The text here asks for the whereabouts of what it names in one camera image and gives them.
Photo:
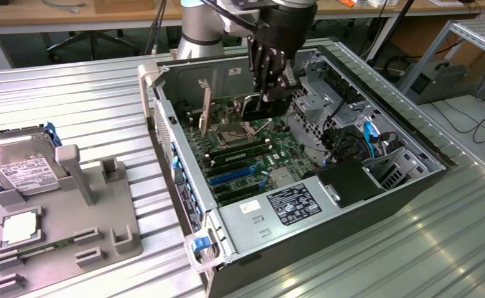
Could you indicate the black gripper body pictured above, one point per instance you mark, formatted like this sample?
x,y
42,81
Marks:
x,y
288,28

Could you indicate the graphics card with metal bracket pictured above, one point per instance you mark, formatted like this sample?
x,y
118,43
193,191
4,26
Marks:
x,y
267,112

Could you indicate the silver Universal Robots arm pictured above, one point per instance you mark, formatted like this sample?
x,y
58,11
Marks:
x,y
201,31

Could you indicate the metal disk bay cage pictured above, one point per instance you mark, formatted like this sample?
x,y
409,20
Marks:
x,y
317,108

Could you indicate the CPU socket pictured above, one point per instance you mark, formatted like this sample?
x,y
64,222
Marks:
x,y
231,135

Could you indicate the green motherboard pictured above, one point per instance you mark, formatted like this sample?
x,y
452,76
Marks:
x,y
284,149

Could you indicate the black RAM stick in slot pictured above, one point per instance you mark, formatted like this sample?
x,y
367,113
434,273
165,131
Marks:
x,y
239,153

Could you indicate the black pole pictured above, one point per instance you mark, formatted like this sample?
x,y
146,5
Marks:
x,y
396,25

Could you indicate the silver chipset heatsink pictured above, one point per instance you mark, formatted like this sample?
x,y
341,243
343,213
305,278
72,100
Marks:
x,y
284,176

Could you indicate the blue expansion slot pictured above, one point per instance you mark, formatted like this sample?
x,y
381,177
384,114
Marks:
x,y
232,176

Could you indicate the black plastic shroud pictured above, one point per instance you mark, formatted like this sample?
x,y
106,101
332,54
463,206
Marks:
x,y
345,183

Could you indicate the small metal disk bay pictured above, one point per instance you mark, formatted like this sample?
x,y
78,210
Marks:
x,y
396,167

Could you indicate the black office chair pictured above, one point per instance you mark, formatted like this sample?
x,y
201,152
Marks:
x,y
92,38

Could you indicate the open black PC case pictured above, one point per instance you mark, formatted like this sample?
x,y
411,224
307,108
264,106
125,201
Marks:
x,y
392,198

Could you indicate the silver power supply with label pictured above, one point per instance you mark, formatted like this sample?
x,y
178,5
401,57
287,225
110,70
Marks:
x,y
247,226

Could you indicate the blue disk carrier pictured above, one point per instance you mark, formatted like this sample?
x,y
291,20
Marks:
x,y
54,133

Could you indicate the blue case latch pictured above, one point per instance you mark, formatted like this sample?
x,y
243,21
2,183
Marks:
x,y
200,243

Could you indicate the silver hard disk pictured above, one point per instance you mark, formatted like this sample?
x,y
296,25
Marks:
x,y
18,167

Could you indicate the grey parts rack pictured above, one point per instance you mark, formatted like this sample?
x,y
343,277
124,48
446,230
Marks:
x,y
60,223

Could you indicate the green RAM stick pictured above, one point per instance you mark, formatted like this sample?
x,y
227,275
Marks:
x,y
48,246

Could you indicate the CPU with silver lid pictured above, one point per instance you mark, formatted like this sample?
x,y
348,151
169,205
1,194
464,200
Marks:
x,y
18,228

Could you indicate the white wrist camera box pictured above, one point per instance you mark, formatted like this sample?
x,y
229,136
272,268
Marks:
x,y
236,23

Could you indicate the aluminium frame table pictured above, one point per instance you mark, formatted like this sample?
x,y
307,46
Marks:
x,y
483,34

